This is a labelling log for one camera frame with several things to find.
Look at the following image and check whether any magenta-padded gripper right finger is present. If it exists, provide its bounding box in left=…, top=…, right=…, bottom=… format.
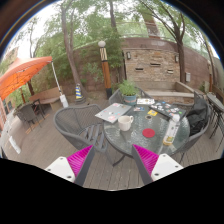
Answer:
left=130, top=143, right=184, bottom=186

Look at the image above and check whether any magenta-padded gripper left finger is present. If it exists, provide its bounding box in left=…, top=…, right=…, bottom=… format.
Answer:
left=44, top=144, right=96, bottom=187

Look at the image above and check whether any clear white-capped drink bottle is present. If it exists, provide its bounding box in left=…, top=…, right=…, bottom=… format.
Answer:
left=162, top=113, right=181, bottom=147

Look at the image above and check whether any flat round red coaster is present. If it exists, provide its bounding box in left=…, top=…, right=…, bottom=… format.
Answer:
left=142, top=128, right=157, bottom=139

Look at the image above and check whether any white ribbed mug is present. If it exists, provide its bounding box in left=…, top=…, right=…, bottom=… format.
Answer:
left=117, top=115, right=135, bottom=132

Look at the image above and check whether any silver laptop with stickers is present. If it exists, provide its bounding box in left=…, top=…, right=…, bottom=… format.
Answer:
left=94, top=102, right=133, bottom=124

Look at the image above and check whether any white printed booklet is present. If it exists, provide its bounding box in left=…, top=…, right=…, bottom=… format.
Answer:
left=136, top=97, right=156, bottom=106

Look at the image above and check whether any black jacket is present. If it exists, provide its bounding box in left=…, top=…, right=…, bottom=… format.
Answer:
left=185, top=96, right=209, bottom=136

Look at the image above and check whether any yellow and blue striped bollard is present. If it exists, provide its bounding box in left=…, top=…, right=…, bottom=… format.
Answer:
left=74, top=83, right=84, bottom=100

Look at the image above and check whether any dark wicker patio chair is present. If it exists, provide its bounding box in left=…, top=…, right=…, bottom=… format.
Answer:
left=14, top=103, right=40, bottom=131

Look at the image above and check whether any green plant in blue pot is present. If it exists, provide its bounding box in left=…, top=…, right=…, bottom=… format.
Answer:
left=118, top=79, right=140, bottom=106

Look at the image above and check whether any wooden bench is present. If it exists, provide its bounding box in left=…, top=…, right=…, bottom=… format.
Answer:
left=29, top=87, right=63, bottom=105

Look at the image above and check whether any black metal patio chair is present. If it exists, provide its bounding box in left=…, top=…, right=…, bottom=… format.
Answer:
left=209, top=108, right=224, bottom=153

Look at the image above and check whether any dark round patio table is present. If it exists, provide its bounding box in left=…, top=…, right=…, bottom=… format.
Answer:
left=206, top=92, right=224, bottom=114

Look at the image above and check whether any dark-trunked tree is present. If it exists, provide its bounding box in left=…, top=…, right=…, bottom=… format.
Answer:
left=136, top=0, right=201, bottom=84

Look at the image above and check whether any orange patio umbrella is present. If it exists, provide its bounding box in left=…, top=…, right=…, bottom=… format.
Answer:
left=0, top=55, right=69, bottom=108

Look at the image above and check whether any wooden globe lamp post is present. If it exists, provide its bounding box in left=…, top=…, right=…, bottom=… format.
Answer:
left=97, top=40, right=114, bottom=100

